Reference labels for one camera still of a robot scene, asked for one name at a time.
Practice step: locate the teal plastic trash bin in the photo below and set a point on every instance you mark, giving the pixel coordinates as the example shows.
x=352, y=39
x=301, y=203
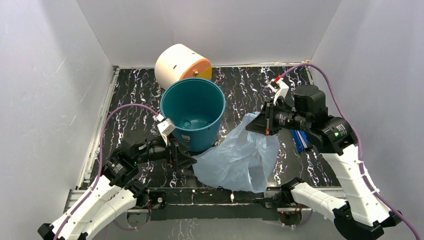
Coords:
x=196, y=107

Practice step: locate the translucent blue plastic bag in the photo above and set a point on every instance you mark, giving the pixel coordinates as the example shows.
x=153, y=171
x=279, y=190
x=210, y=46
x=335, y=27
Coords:
x=243, y=161

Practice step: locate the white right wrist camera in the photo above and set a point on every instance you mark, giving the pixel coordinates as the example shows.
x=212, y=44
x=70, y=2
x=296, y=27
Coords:
x=279, y=88

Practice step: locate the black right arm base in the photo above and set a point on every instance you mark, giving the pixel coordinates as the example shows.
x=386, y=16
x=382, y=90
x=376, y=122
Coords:
x=289, y=212

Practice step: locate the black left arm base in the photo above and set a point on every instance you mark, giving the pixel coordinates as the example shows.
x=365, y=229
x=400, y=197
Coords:
x=146, y=203

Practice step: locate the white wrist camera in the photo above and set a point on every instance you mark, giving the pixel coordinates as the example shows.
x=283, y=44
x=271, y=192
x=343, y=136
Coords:
x=165, y=127
x=279, y=88

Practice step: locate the aluminium frame rail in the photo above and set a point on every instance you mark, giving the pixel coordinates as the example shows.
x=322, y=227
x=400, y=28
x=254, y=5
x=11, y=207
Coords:
x=215, y=203

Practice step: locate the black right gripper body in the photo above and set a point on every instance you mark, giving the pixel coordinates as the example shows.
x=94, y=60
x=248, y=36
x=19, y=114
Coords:
x=277, y=117

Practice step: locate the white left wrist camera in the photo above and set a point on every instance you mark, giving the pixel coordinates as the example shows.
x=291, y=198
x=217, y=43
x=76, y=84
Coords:
x=165, y=127

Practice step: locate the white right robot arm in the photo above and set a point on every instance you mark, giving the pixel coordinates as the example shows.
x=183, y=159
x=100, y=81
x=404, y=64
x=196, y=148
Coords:
x=361, y=215

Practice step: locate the blue stapler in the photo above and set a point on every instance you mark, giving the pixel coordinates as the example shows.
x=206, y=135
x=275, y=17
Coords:
x=301, y=141

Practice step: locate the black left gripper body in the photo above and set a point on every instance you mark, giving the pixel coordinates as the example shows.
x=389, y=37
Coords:
x=156, y=151

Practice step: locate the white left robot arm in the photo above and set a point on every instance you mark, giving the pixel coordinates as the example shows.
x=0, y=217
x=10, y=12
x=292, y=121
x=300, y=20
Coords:
x=118, y=189

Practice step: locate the round pastel drawer cabinet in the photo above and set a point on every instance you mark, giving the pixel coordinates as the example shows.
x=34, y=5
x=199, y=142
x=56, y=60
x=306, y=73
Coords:
x=179, y=62

